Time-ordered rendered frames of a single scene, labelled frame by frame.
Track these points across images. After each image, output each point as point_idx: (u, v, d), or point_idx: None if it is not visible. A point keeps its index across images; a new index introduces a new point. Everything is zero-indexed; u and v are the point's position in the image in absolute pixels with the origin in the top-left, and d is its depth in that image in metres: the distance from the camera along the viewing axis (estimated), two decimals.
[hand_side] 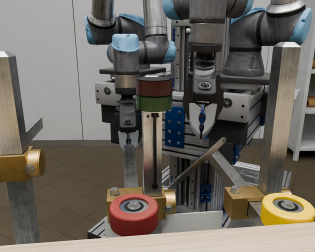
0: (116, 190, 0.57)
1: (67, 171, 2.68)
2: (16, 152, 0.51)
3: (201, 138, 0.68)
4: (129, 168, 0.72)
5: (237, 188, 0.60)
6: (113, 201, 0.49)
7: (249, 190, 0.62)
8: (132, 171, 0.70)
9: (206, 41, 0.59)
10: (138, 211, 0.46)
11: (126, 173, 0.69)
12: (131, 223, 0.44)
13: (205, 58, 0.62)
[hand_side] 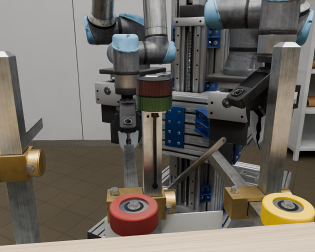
0: (116, 190, 0.57)
1: (67, 171, 2.68)
2: (16, 152, 0.51)
3: (260, 149, 0.68)
4: (129, 168, 0.72)
5: (237, 188, 0.60)
6: (113, 201, 0.49)
7: (249, 190, 0.62)
8: (132, 171, 0.70)
9: (262, 52, 0.61)
10: (138, 211, 0.46)
11: (126, 173, 0.69)
12: (131, 223, 0.44)
13: (266, 68, 0.63)
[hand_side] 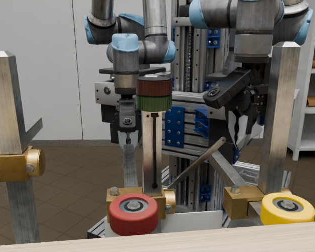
0: (116, 190, 0.57)
1: (67, 171, 2.68)
2: (16, 152, 0.51)
3: (238, 150, 0.67)
4: (129, 168, 0.72)
5: (237, 188, 0.60)
6: (113, 201, 0.49)
7: (249, 190, 0.62)
8: (132, 171, 0.70)
9: (238, 52, 0.60)
10: (138, 211, 0.46)
11: (126, 173, 0.69)
12: (131, 223, 0.44)
13: (243, 69, 0.62)
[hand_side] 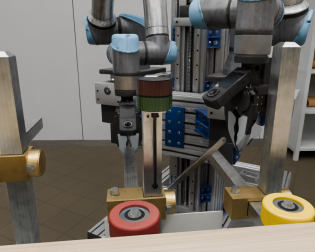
0: (116, 190, 0.57)
1: (67, 171, 2.68)
2: (16, 152, 0.51)
3: (238, 150, 0.67)
4: (130, 172, 0.69)
5: (237, 188, 0.60)
6: (112, 208, 0.46)
7: (249, 190, 0.62)
8: (132, 175, 0.68)
9: (237, 52, 0.60)
10: (139, 220, 0.44)
11: (126, 177, 0.67)
12: (131, 232, 0.42)
13: (242, 69, 0.62)
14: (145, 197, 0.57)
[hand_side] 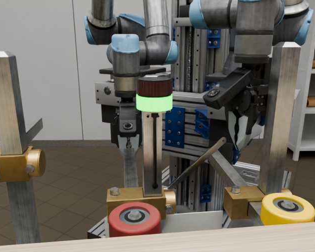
0: (116, 190, 0.57)
1: (67, 171, 2.68)
2: (16, 152, 0.51)
3: (238, 150, 0.67)
4: (130, 174, 0.69)
5: (237, 188, 0.60)
6: (112, 210, 0.46)
7: (249, 190, 0.62)
8: (132, 177, 0.67)
9: (238, 52, 0.60)
10: (139, 222, 0.43)
11: (126, 179, 0.66)
12: (131, 235, 0.41)
13: (243, 69, 0.62)
14: (145, 197, 0.57)
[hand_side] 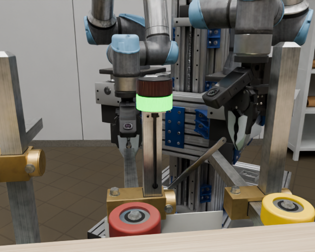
0: (116, 190, 0.57)
1: (67, 171, 2.68)
2: (16, 152, 0.51)
3: (238, 149, 0.67)
4: (130, 174, 0.69)
5: (237, 188, 0.60)
6: (112, 210, 0.46)
7: (249, 190, 0.62)
8: (132, 177, 0.67)
9: (237, 52, 0.60)
10: (139, 222, 0.43)
11: (126, 179, 0.66)
12: (131, 235, 0.41)
13: (242, 68, 0.62)
14: (145, 197, 0.57)
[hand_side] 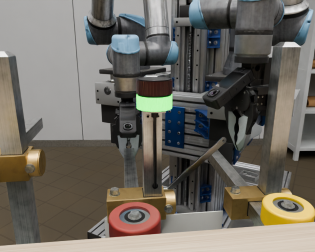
0: (116, 190, 0.57)
1: (67, 171, 2.68)
2: (16, 152, 0.51)
3: (238, 150, 0.67)
4: (130, 174, 0.69)
5: (237, 188, 0.60)
6: (112, 210, 0.46)
7: (249, 190, 0.62)
8: (132, 177, 0.67)
9: (237, 52, 0.60)
10: (139, 222, 0.43)
11: (126, 179, 0.66)
12: (131, 235, 0.41)
13: (242, 69, 0.62)
14: (145, 197, 0.57)
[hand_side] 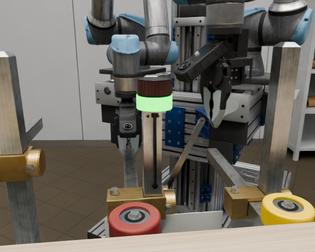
0: (116, 190, 0.57)
1: (67, 171, 2.68)
2: (16, 152, 0.51)
3: (214, 127, 0.65)
4: (130, 174, 0.69)
5: (237, 188, 0.60)
6: (112, 210, 0.46)
7: (249, 190, 0.62)
8: (132, 177, 0.67)
9: (209, 23, 0.58)
10: (139, 222, 0.43)
11: (126, 179, 0.66)
12: (131, 235, 0.41)
13: (215, 41, 0.60)
14: (145, 197, 0.57)
